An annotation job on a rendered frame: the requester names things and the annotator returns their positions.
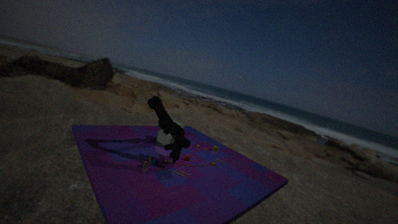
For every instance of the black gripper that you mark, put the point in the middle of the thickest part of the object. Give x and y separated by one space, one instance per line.
175 151

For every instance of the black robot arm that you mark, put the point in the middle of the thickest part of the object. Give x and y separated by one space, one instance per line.
167 125

